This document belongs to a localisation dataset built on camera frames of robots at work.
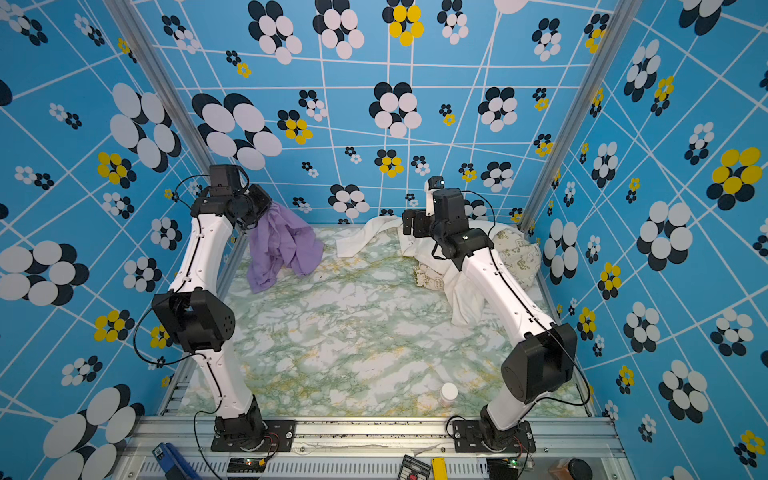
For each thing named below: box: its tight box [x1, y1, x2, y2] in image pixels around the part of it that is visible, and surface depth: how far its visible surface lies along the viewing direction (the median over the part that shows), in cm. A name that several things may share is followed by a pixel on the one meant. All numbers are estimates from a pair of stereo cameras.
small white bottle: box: [440, 382, 458, 406], surface depth 75 cm
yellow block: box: [432, 458, 449, 480], surface depth 70 cm
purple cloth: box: [247, 200, 325, 293], surface depth 104 cm
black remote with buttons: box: [398, 454, 431, 480], surface depth 69 cm
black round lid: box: [568, 457, 594, 480], surface depth 62 cm
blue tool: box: [152, 442, 202, 480], surface depth 69 cm
